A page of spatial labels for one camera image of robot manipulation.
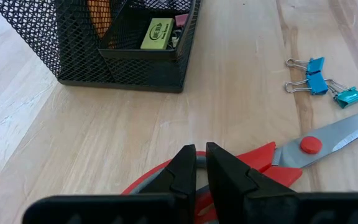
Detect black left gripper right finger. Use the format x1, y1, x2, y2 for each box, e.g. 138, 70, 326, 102
206, 142, 298, 224

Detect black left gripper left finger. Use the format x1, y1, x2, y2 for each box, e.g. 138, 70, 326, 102
138, 144, 198, 224

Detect red-handled scissors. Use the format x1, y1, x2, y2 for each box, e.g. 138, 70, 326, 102
121, 107, 358, 224

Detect blue binder clip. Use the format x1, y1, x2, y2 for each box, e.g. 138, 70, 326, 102
284, 73, 329, 96
285, 57, 325, 75

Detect yellow-green eraser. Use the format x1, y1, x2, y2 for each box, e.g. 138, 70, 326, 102
140, 17, 175, 50

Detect teal binder clip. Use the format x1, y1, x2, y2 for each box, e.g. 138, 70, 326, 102
326, 79, 358, 109

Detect pink binder clip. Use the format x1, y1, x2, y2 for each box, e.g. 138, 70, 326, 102
175, 13, 190, 28

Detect orange pencil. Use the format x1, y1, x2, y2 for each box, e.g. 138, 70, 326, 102
96, 0, 115, 50
87, 0, 111, 38

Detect black mesh desk organizer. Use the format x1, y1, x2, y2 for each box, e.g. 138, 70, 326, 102
0, 0, 202, 93

